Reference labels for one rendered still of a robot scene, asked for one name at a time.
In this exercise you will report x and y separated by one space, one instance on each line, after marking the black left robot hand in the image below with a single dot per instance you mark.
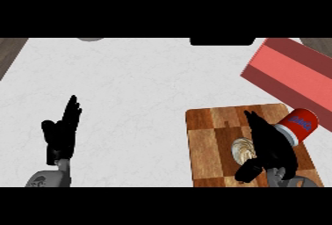
65 132

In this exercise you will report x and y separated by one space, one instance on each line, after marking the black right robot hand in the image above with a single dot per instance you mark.
272 146

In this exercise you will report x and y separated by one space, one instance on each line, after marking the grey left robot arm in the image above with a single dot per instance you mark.
48 175

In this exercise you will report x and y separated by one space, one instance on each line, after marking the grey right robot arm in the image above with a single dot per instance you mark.
287 179

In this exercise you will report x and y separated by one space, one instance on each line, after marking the wooden checkered cutting board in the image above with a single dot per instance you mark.
216 146

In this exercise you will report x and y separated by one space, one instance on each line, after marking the red cardboard box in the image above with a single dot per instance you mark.
294 76

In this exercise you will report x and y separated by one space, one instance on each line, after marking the red soda can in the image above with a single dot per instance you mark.
298 124

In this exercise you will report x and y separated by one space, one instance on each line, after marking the grey round object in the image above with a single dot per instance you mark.
90 39

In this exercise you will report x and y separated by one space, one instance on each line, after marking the black appliance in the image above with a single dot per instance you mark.
222 41

